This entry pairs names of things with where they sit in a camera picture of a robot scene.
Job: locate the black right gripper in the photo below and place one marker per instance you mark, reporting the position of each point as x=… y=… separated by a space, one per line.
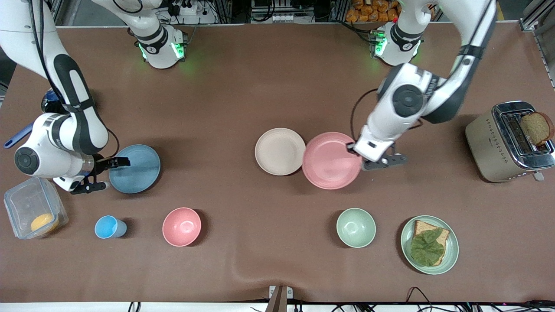
x=102 y=165

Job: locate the dark brown toast slice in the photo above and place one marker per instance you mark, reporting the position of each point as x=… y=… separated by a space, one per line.
x=537 y=128

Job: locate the blue cup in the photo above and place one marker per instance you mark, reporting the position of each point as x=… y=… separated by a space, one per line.
x=106 y=227

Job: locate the green bowl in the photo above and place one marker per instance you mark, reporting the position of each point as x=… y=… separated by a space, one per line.
x=356 y=228

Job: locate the aluminium frame profile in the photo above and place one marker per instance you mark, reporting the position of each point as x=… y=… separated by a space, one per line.
x=537 y=17

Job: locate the light tan bread slice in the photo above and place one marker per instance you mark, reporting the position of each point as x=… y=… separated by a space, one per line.
x=421 y=227

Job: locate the beige plate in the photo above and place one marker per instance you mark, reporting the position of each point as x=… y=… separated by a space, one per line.
x=277 y=151

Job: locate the blue plate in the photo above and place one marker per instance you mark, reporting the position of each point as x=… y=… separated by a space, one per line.
x=138 y=173

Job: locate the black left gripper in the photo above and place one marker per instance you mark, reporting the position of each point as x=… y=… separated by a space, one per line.
x=352 y=150

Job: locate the green plate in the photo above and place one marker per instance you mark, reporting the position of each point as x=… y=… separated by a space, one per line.
x=453 y=251

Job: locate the bag of orange buns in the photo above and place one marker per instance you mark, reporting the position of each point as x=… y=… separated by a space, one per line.
x=368 y=13

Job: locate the pink plate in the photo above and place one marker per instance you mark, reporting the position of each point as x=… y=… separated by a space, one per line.
x=331 y=161

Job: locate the grey metal camera bracket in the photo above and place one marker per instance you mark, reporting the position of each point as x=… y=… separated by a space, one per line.
x=279 y=299

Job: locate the green lettuce leaf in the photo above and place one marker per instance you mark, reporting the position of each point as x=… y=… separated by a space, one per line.
x=427 y=249

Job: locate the beige chrome toaster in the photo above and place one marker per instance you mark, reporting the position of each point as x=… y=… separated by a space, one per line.
x=485 y=147

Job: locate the brown table mat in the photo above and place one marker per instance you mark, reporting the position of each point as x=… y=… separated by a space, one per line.
x=277 y=86

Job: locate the white power strip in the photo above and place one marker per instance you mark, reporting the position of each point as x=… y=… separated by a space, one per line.
x=190 y=9

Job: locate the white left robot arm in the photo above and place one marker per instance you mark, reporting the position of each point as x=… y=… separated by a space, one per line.
x=390 y=121

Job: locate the small white socket strip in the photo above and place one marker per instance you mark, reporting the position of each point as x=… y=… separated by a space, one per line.
x=282 y=18

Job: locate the clear plastic container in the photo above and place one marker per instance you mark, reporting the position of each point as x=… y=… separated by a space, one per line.
x=26 y=203

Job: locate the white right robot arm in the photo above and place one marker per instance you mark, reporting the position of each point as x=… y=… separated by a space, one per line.
x=52 y=134

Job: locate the orange round food piece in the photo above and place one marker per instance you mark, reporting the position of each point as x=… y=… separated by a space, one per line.
x=43 y=223

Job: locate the pink bowl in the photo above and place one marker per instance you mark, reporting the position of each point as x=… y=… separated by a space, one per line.
x=182 y=226

